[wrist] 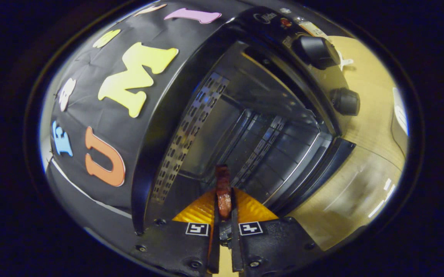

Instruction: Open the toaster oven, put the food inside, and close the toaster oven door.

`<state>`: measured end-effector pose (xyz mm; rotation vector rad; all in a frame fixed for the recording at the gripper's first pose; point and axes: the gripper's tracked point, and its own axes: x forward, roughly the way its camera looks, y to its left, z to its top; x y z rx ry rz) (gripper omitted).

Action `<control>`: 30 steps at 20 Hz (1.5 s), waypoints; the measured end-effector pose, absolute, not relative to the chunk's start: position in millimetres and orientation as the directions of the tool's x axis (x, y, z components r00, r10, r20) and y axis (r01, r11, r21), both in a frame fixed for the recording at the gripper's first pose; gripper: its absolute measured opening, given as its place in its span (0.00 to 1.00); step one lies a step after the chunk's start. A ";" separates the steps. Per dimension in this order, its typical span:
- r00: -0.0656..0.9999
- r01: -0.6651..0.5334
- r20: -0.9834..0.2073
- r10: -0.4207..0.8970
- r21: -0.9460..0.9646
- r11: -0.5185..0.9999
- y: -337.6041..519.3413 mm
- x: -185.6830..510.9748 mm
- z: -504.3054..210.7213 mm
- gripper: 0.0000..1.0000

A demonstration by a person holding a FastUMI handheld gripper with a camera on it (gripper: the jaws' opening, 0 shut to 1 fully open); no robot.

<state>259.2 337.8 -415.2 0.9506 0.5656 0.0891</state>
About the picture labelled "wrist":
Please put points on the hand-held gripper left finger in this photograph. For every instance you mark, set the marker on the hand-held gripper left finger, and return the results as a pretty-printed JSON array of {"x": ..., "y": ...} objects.
[{"x": 179, "y": 246}]

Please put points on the brown meat steak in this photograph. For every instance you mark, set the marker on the brown meat steak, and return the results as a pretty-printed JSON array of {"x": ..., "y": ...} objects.
[{"x": 223, "y": 188}]

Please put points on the black toaster oven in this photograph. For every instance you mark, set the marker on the black toaster oven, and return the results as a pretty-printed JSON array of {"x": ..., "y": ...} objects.
[{"x": 168, "y": 115}]

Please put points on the white rectangular tray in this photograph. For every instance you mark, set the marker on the white rectangular tray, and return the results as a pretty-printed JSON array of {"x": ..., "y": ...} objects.
[{"x": 400, "y": 115}]

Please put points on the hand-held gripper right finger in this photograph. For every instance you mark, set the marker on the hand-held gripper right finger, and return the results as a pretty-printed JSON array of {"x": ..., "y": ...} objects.
[{"x": 268, "y": 246}]

